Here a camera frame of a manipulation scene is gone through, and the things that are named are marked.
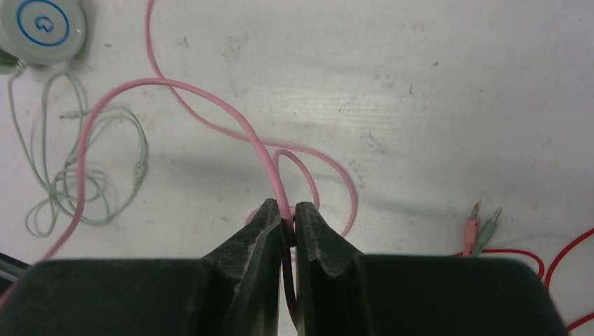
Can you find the pink cat-ear headphones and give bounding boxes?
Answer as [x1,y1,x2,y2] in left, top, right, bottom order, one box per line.
[0,0,359,307]

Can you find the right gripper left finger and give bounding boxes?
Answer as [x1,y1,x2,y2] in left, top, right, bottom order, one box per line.
[1,199,283,335]

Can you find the mint green headphones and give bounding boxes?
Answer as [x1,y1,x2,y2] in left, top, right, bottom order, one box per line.
[1,1,149,238]

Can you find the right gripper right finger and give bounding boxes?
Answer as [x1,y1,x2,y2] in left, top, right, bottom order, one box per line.
[295,202,568,335]

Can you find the red and black headphones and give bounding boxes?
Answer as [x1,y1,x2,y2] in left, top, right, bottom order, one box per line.
[481,207,593,335]

